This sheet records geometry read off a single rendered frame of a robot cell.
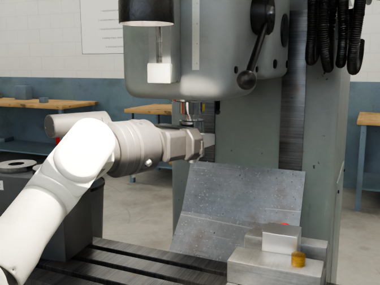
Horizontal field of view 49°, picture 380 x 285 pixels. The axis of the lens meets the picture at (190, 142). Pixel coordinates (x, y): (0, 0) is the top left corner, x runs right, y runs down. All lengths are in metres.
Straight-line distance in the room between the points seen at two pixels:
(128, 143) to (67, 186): 0.13
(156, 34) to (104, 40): 5.33
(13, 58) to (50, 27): 0.87
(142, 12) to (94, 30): 5.56
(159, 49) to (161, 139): 0.15
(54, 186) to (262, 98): 0.69
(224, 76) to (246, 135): 0.49
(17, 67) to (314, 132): 6.22
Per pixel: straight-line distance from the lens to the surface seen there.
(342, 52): 0.91
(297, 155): 1.10
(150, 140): 0.65
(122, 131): 0.64
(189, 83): 0.67
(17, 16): 7.01
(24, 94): 6.50
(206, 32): 0.66
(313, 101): 1.08
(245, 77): 0.63
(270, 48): 0.83
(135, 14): 0.53
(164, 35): 0.64
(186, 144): 0.70
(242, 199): 1.12
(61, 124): 0.63
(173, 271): 0.92
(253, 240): 0.81
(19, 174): 1.01
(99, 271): 0.94
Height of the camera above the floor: 1.37
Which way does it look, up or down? 10 degrees down
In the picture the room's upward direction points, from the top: straight up
